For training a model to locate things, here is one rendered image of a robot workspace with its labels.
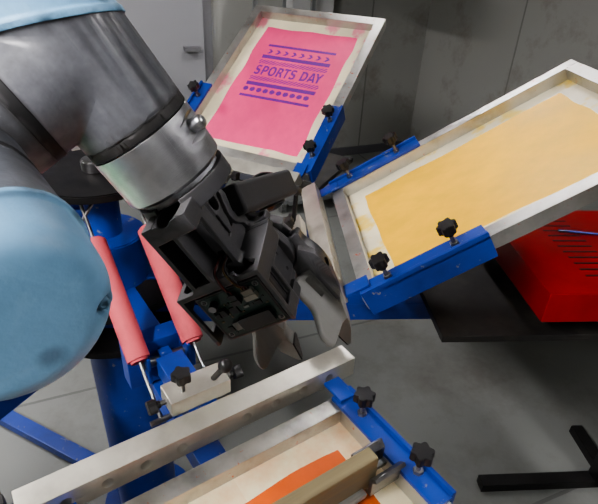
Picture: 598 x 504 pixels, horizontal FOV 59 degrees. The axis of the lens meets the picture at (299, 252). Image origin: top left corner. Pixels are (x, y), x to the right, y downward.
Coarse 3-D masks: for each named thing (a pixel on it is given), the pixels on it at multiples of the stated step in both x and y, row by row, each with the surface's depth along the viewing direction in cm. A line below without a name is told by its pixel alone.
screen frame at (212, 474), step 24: (312, 408) 110; (336, 408) 110; (264, 432) 104; (288, 432) 104; (312, 432) 107; (360, 432) 106; (240, 456) 99; (264, 456) 101; (192, 480) 95; (216, 480) 96
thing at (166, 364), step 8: (176, 352) 115; (160, 360) 113; (168, 360) 113; (176, 360) 113; (184, 360) 113; (160, 368) 112; (168, 368) 111; (192, 368) 111; (160, 376) 114; (168, 376) 109
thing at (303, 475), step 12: (324, 456) 104; (336, 456) 104; (300, 468) 102; (312, 468) 102; (324, 468) 102; (288, 480) 99; (300, 480) 99; (264, 492) 97; (276, 492) 97; (288, 492) 97
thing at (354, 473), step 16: (368, 448) 94; (352, 464) 91; (368, 464) 91; (320, 480) 88; (336, 480) 88; (352, 480) 90; (368, 480) 94; (288, 496) 85; (304, 496) 85; (320, 496) 86; (336, 496) 90
